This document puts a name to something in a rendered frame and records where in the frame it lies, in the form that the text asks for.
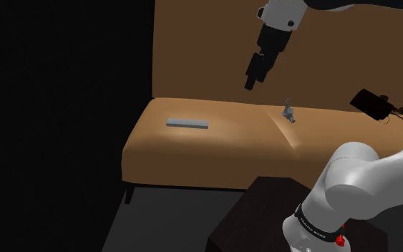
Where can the dark robot stand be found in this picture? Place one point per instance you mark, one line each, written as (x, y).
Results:
(257, 216)

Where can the grey flat remote control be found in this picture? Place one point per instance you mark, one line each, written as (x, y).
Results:
(187, 123)

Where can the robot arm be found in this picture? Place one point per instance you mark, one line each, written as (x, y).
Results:
(354, 181)

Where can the tan leather sofa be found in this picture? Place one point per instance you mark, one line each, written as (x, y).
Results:
(222, 69)

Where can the small grey figure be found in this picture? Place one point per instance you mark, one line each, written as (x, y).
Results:
(288, 112)

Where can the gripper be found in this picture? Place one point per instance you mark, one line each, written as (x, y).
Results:
(272, 38)

